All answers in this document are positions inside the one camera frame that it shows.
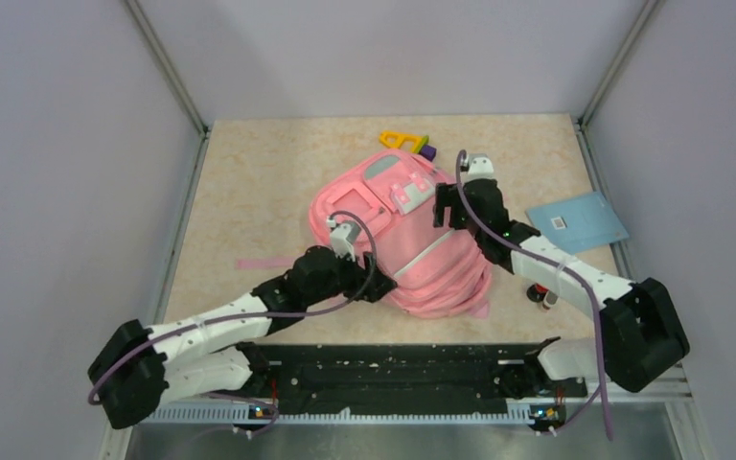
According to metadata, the aluminium frame rail left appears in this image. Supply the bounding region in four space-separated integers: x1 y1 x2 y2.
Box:
124 0 209 325

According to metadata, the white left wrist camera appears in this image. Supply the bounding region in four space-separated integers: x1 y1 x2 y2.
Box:
326 216 361 262

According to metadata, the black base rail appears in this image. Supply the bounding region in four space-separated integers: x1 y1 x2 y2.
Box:
236 344 588 416

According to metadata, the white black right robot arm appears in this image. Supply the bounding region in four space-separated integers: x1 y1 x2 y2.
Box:
433 178 691 395

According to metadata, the yellow green purple toy block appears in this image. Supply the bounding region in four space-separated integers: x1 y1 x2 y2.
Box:
379 130 437 162

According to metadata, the light blue notebook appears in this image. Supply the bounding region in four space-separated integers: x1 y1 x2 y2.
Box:
525 192 630 254

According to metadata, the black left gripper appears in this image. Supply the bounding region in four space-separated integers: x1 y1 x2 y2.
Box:
305 244 396 306

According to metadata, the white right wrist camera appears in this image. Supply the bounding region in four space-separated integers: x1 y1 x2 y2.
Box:
459 153 495 181

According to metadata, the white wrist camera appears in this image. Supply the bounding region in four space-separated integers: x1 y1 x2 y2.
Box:
459 153 495 181
326 216 361 262

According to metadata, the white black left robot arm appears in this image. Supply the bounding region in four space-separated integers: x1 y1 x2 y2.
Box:
87 245 397 429

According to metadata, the pink student backpack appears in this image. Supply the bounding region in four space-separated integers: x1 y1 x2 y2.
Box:
236 149 494 321

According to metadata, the red black stamp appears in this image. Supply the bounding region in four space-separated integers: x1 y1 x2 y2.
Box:
526 284 548 303

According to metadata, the aluminium frame rail right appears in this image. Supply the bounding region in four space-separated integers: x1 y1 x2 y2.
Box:
574 0 668 357

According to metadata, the aluminium frame rail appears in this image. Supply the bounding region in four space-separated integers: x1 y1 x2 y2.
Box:
124 0 209 325
574 0 668 357

